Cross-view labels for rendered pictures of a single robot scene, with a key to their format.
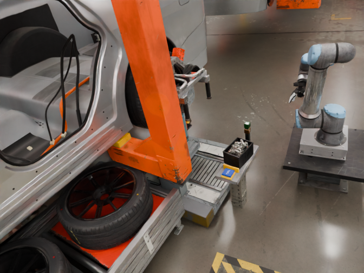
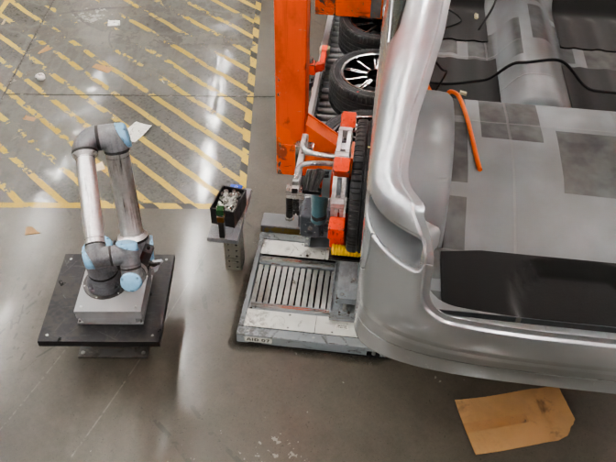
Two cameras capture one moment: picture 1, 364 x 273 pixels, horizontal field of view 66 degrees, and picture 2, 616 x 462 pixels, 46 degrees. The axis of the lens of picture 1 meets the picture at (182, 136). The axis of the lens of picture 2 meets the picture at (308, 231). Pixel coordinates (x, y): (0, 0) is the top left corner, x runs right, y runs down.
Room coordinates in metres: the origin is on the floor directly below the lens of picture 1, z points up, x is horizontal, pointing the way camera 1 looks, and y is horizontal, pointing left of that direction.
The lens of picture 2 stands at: (4.26, -1.64, 3.18)
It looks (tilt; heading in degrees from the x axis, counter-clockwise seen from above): 44 degrees down; 147
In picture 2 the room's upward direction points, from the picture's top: 1 degrees clockwise
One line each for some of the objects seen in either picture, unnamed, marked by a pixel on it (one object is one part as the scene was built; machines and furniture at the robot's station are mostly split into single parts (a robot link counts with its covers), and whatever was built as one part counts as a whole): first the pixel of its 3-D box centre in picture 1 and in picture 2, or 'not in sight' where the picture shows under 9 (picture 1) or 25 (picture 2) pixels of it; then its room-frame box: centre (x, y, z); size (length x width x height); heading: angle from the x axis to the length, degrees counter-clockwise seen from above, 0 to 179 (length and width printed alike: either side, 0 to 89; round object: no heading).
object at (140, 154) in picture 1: (136, 144); (351, 148); (1.69, 0.35, 0.69); 0.52 x 0.17 x 0.35; 51
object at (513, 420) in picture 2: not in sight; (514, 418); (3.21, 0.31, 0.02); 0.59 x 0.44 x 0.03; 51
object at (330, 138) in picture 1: (330, 132); (104, 275); (1.65, -1.14, 0.45); 0.19 x 0.19 x 0.10
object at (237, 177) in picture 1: (238, 161); (230, 214); (1.56, -0.38, 0.44); 0.43 x 0.17 x 0.03; 141
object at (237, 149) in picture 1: (238, 151); (228, 205); (1.57, -0.39, 0.52); 0.20 x 0.14 x 0.13; 132
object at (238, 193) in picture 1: (238, 184); (233, 238); (1.54, -0.36, 0.21); 0.10 x 0.10 x 0.42; 51
